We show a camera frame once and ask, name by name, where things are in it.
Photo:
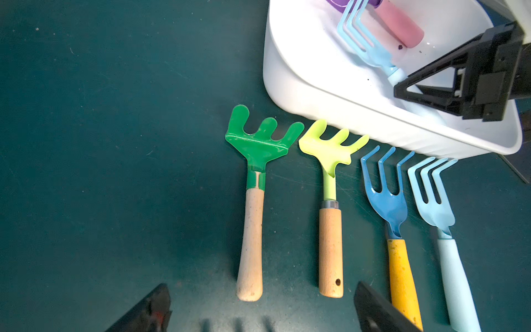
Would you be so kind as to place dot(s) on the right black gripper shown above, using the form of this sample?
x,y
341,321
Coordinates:
x,y
485,71

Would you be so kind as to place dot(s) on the white plastic storage box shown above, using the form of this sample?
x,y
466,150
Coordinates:
x,y
311,72

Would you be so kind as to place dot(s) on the light blue hand rake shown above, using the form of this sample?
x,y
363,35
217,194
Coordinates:
x,y
433,206

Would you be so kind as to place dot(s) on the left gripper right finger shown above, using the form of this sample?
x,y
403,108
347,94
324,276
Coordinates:
x,y
375,313

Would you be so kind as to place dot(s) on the dark green wooden-handled rake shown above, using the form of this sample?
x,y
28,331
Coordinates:
x,y
258,149

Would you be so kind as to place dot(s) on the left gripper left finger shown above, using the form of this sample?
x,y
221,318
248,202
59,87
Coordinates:
x,y
152,313

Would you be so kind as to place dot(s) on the blue yellow-handled hand rake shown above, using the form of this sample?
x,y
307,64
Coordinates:
x,y
393,209

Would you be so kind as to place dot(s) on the lime green wooden-handled rake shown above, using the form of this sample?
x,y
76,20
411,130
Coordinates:
x,y
330,153

